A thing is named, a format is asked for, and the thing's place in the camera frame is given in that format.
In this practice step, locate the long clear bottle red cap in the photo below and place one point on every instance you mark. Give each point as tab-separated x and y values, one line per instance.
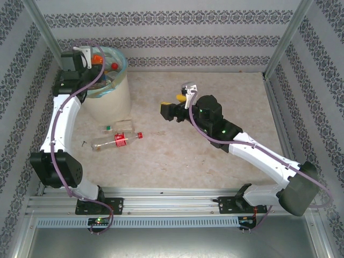
120	139

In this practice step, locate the cream waste bin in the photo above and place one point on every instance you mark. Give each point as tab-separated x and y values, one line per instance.
113	104

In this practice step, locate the right controller board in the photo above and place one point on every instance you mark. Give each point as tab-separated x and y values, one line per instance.
246	221

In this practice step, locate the aluminium frame post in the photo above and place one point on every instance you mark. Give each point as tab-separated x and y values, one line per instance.
46	35
290	35

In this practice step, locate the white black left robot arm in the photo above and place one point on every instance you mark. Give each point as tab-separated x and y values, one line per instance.
63	121

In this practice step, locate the controller board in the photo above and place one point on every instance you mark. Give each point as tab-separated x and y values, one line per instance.
99	221
246	221

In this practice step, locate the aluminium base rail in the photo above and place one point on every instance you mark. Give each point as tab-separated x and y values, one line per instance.
172	200

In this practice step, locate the bin with blue liner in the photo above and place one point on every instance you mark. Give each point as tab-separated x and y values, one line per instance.
123	68

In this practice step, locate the left controller board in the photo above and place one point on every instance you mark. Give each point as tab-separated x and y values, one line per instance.
99	221

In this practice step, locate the squat clear bottle green cap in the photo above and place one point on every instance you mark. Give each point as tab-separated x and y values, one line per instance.
123	126

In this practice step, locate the clear bottle pink label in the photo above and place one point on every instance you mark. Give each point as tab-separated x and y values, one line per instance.
115	65

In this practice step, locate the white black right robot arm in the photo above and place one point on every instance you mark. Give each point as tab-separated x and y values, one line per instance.
263	158

